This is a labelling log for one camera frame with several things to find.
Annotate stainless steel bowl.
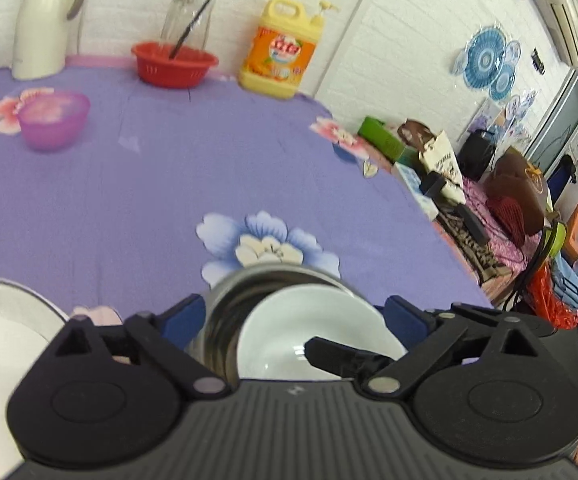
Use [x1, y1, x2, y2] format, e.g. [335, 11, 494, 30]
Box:
[185, 263, 364, 386]

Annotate purple plastic bowl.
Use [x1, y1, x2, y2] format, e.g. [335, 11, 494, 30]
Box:
[17, 91, 91, 153]

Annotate white thermos jug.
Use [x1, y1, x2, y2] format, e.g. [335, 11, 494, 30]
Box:
[12, 0, 84, 80]

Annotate cream tote bag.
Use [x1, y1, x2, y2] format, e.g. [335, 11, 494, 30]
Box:
[419, 130, 466, 205]

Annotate purple floral tablecloth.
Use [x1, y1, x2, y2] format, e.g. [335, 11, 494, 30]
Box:
[0, 67, 488, 316]

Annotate brown bag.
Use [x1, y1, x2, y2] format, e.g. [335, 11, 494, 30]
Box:
[483, 148, 548, 236]

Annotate red plastic basket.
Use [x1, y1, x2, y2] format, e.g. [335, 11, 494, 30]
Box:
[131, 41, 219, 90]

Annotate yellow detergent bottle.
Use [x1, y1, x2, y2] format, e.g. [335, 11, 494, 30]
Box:
[238, 0, 339, 100]

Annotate blue paper fan decoration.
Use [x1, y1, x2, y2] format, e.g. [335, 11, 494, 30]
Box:
[462, 26, 507, 90]

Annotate white red-patterned bowl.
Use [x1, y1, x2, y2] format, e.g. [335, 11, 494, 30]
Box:
[236, 284, 406, 380]

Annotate green box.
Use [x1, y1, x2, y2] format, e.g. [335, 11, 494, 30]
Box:
[359, 116, 406, 162]

